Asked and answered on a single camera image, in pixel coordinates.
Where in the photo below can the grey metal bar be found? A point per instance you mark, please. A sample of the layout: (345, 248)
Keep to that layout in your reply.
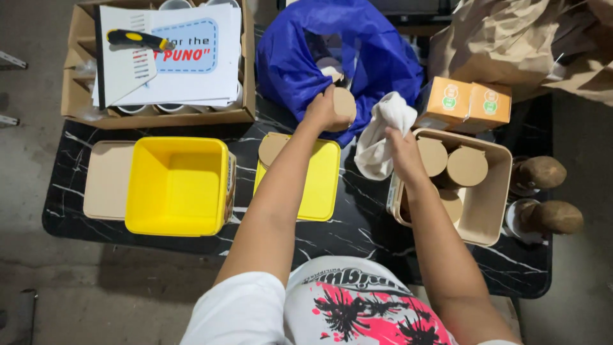
(10, 60)
(7, 120)

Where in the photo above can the cardboard box with dividers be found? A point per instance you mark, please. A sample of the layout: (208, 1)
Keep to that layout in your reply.
(79, 96)

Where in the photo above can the white pink printed shirt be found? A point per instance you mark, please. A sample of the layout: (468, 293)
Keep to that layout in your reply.
(354, 306)

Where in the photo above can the yellow black utility knife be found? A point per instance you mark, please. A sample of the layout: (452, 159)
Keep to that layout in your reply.
(136, 39)

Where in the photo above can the beige plastic container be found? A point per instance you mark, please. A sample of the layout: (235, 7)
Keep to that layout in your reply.
(486, 206)

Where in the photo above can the white cloth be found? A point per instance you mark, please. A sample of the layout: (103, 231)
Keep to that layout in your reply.
(383, 136)

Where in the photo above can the stack of tan round lids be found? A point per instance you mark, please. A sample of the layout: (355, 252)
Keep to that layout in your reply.
(272, 147)

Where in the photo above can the yellow plastic container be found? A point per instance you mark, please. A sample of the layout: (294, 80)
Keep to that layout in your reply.
(177, 187)

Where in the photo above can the beige flat container lid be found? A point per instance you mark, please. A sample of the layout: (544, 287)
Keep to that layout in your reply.
(108, 179)

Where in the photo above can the blue plastic bag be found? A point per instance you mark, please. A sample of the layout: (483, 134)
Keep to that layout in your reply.
(292, 62)

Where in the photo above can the person's right hand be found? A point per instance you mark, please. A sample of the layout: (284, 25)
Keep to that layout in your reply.
(406, 155)

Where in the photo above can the person's left hand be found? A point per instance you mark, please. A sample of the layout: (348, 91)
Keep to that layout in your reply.
(320, 111)

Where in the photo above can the orange carton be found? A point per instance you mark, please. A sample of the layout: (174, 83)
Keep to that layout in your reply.
(445, 103)
(488, 108)

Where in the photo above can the yellow flat container lid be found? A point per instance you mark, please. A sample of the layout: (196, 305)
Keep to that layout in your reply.
(323, 182)

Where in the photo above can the heap of brown paper bags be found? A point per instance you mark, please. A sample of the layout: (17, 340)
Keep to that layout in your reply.
(517, 43)

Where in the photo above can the person's right fingers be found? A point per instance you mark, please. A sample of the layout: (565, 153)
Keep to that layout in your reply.
(391, 135)

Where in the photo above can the white cup in bag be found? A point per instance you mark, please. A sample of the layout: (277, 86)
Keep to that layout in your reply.
(330, 67)

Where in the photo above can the stack of white printed sheets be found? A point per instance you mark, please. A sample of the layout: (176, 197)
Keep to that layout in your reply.
(191, 72)

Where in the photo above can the brown cup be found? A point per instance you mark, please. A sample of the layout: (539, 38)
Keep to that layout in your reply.
(550, 218)
(540, 172)

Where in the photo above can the tan lidded cup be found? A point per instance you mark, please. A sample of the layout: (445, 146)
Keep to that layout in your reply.
(451, 203)
(465, 166)
(433, 155)

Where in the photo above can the tan cup with lid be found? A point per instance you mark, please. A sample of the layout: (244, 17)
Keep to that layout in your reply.
(345, 103)

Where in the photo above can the person's left fingers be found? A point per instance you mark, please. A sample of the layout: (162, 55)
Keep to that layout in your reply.
(324, 94)

